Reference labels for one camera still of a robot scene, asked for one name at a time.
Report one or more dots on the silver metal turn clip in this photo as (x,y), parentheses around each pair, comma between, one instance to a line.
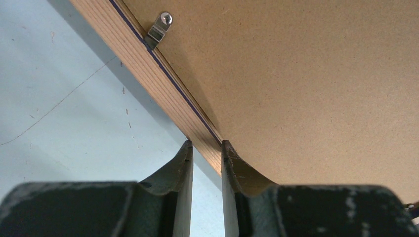
(158,30)

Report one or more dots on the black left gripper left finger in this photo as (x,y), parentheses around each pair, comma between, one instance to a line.
(158,206)

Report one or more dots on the brown cardboard backing board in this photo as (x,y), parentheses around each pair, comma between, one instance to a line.
(307,91)

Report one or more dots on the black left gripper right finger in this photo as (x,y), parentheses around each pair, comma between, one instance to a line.
(255,206)

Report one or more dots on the wooden picture frame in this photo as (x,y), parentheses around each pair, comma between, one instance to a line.
(120,30)

